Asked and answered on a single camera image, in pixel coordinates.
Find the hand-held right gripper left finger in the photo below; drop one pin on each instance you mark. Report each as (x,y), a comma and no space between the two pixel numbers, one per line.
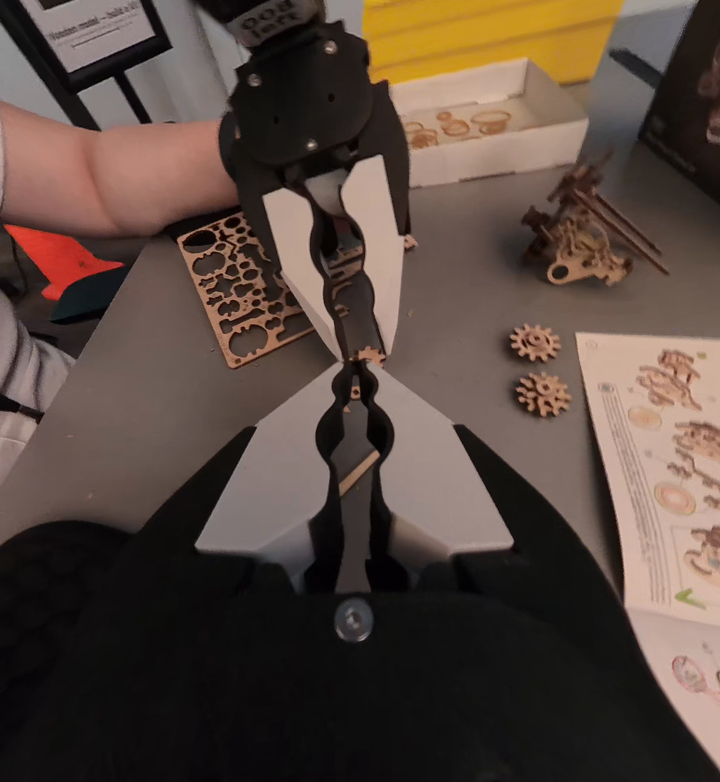
(262,489)

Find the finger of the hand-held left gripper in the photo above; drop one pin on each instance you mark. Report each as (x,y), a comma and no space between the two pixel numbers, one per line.
(289,244)
(384,244)

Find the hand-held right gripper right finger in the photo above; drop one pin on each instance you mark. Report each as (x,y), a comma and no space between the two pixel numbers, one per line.
(445,489)

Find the thin wooden stick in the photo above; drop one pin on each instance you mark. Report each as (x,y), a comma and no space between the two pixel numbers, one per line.
(360,470)

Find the small wooden gear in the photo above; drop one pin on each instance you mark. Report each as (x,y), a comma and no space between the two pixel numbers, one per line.
(372,355)

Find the laser-cut wooden parts sheet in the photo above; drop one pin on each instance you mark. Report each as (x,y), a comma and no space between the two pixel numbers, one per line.
(237,360)

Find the small wooden peg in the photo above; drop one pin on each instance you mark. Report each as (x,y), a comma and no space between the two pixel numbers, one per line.
(355,391)

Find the person's left forearm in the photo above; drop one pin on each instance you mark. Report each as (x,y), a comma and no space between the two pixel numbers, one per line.
(121,171)

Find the partly built wooden model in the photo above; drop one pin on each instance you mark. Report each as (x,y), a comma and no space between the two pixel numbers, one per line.
(580,244)

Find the black model kit box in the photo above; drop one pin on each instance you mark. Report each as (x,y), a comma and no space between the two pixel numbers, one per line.
(702,91)

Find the flat wooden gear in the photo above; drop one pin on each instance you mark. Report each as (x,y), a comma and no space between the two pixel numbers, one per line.
(543,394)

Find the bunch of tan rubber bands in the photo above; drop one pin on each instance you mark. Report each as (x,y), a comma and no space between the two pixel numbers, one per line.
(457,128)

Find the white cardboard tray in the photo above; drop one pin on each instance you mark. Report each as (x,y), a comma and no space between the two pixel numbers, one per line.
(518,153)

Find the thick wooden gear with hub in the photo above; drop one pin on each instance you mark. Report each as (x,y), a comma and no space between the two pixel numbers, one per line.
(535,343)

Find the yellow stacked storage bins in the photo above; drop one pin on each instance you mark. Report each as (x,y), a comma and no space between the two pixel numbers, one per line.
(488,36)

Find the black framed marker sign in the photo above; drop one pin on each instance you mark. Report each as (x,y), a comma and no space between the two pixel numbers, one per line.
(97,30)

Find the open instruction booklet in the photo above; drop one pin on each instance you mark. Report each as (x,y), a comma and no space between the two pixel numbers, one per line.
(659,458)

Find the orange plastic object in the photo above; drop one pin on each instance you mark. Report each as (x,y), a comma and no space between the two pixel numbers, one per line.
(60,253)

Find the black mesh wrist pad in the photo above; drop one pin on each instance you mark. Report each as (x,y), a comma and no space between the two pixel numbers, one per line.
(30,641)

